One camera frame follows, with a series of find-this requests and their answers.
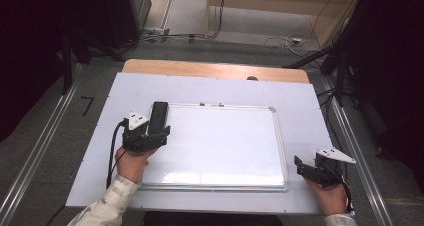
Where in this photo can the dark cabinet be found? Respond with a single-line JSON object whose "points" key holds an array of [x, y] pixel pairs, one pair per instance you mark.
{"points": [[123, 12]]}

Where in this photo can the black whiteboard eraser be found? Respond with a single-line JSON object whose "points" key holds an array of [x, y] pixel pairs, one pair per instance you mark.
{"points": [[159, 114]]}

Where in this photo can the person's left hand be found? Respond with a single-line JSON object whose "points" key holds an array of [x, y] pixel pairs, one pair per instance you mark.
{"points": [[131, 166]]}

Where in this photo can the black metal stand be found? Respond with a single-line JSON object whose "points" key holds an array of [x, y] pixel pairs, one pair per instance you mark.
{"points": [[67, 66], [340, 72]]}

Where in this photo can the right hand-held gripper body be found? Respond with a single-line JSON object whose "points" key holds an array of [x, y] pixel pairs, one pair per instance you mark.
{"points": [[328, 172]]}

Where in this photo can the aluminium floor rail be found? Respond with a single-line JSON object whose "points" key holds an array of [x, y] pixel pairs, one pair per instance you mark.
{"points": [[356, 152], [43, 142]]}

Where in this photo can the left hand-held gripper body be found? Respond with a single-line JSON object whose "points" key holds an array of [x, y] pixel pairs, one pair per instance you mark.
{"points": [[140, 141]]}

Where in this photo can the person's dark clothing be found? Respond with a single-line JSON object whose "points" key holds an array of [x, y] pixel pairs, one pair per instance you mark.
{"points": [[213, 220]]}

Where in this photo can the dark round knob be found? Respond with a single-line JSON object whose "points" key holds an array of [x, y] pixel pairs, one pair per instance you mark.
{"points": [[252, 78]]}

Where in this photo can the white whiteboard with metal frame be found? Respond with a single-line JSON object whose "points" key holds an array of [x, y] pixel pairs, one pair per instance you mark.
{"points": [[220, 146]]}

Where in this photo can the wooden table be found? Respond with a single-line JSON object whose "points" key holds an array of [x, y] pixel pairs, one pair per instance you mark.
{"points": [[200, 69]]}

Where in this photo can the person's right hand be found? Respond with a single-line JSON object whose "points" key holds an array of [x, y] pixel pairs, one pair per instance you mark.
{"points": [[330, 197]]}

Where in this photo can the black curtain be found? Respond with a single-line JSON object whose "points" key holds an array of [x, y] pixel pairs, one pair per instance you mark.
{"points": [[26, 52], [396, 69]]}

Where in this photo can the power strip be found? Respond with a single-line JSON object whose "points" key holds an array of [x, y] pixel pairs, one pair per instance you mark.
{"points": [[156, 31]]}

